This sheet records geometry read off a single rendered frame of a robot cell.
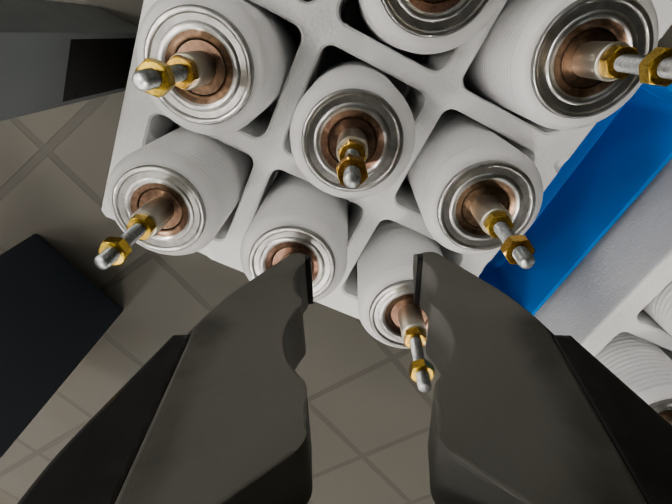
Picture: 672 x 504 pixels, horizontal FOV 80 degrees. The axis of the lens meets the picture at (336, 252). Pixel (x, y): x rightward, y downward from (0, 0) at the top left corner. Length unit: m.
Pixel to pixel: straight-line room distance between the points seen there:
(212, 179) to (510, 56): 0.24
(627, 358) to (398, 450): 0.53
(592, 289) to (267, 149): 0.42
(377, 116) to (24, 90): 0.29
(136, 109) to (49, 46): 0.08
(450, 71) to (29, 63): 0.34
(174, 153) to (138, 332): 0.51
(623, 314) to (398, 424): 0.50
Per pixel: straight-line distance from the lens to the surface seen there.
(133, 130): 0.43
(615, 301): 0.55
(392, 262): 0.37
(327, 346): 0.74
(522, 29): 0.33
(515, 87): 0.33
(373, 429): 0.90
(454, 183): 0.33
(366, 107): 0.31
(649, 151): 0.58
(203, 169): 0.35
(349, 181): 0.23
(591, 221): 0.58
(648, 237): 0.56
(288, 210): 0.34
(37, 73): 0.44
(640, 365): 0.57
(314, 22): 0.38
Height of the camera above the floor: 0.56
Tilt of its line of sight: 62 degrees down
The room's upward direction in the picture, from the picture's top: 176 degrees counter-clockwise
